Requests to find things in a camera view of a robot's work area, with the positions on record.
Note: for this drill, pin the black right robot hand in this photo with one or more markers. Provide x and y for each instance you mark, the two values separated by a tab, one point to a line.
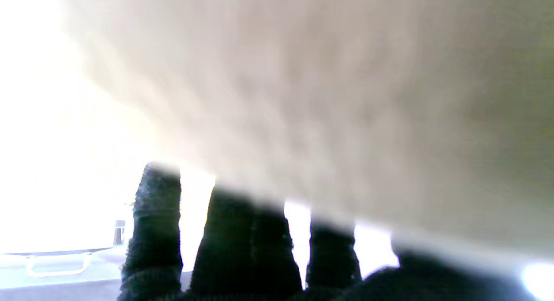
242	253

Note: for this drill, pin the brown pillowcase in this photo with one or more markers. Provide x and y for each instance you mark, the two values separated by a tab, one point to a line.
324	106

